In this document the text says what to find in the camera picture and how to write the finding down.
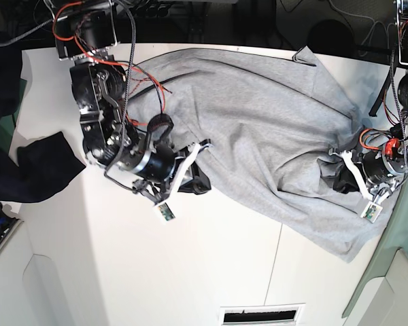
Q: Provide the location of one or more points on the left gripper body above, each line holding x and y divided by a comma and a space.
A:
382, 174

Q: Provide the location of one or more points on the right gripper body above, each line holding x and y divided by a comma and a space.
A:
155, 167

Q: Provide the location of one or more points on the grey t-shirt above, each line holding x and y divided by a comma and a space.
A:
271, 123

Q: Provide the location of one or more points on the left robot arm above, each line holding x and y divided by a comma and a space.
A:
393, 97

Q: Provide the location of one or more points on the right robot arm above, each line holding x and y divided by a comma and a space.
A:
102, 86

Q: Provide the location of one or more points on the dark navy cloth pile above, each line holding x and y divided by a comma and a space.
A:
44, 167

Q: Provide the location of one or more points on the black round stool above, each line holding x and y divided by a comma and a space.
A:
331, 37

